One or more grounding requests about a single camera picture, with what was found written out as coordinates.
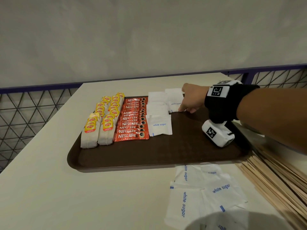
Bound person's right hand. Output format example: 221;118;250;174
178;83;210;114

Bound white sugar sachet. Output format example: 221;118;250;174
167;100;185;113

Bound person's right forearm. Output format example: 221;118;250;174
236;87;307;155

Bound row of white sugar packets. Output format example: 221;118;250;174
146;88;185;137

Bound brown plastic tray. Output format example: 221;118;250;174
67;94;253;173

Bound row of red coffee sachets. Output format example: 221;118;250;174
113;95;150;142

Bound rows of yellow-tagged tea bags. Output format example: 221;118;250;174
80;92;125;149

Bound pile of white sugar packets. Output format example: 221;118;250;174
164;163;249;230

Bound pile of wooden stir sticks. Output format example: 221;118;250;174
235;141;307;230

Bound black wrist strap with markers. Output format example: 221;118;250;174
204;80;260;124

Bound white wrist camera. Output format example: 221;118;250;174
202;119;236;148

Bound black wire mesh panel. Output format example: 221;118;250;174
0;88;80;173
227;68;307;89

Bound purple metal rail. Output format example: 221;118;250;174
0;64;307;95

